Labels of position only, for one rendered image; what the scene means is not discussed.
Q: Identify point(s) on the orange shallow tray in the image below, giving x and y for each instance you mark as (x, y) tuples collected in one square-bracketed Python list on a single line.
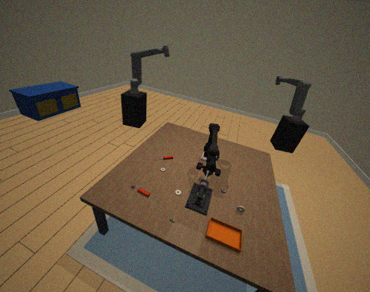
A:
[(224, 235)]

